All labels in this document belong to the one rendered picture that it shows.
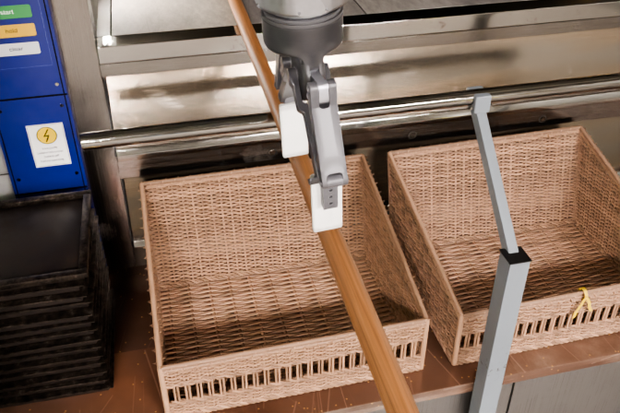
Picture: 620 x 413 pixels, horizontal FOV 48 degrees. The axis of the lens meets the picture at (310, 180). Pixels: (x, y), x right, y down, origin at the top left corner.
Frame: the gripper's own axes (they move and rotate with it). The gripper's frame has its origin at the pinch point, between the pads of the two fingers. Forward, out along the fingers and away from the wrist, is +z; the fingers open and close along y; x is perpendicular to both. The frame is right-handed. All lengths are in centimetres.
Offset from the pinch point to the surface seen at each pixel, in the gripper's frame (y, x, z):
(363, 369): -28, 16, 74
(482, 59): -80, 64, 35
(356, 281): 3.9, 4.1, 12.9
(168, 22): -92, -10, 20
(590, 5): -79, 90, 24
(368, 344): 13.1, 2.5, 12.8
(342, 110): -43, 17, 19
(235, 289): -62, -5, 78
